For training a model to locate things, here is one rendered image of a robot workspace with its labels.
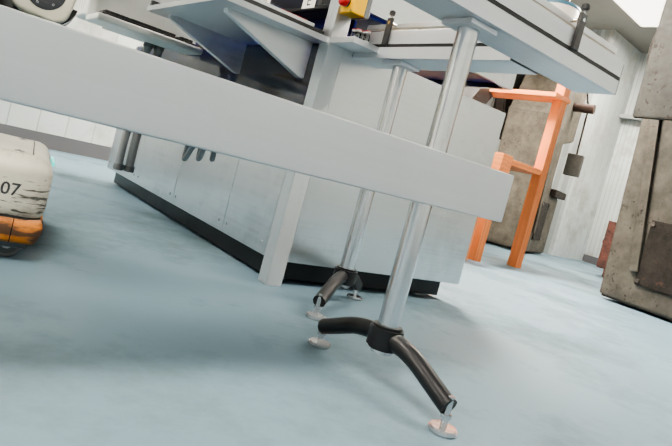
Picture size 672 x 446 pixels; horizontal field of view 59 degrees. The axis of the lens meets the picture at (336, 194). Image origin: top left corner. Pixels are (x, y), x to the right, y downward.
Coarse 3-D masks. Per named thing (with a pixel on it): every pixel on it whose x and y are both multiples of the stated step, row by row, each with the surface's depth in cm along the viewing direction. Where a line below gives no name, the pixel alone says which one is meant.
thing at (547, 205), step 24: (576, 96) 781; (504, 120) 800; (528, 120) 757; (576, 120) 809; (504, 144) 773; (528, 144) 755; (552, 168) 772; (576, 168) 803; (552, 192) 788; (504, 216) 766; (552, 216) 828; (504, 240) 764
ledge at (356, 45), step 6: (354, 36) 191; (330, 42) 201; (336, 42) 198; (342, 42) 196; (348, 42) 193; (354, 42) 191; (360, 42) 193; (366, 42) 194; (348, 48) 203; (354, 48) 200; (360, 48) 198; (366, 48) 195; (372, 48) 196; (378, 48) 197
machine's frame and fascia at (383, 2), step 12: (384, 0) 212; (396, 0) 215; (300, 12) 223; (372, 12) 210; (384, 12) 213; (396, 12) 216; (408, 12) 219; (420, 12) 223; (480, 72) 248; (468, 84) 280; (480, 84) 274; (492, 84) 269; (504, 84) 258
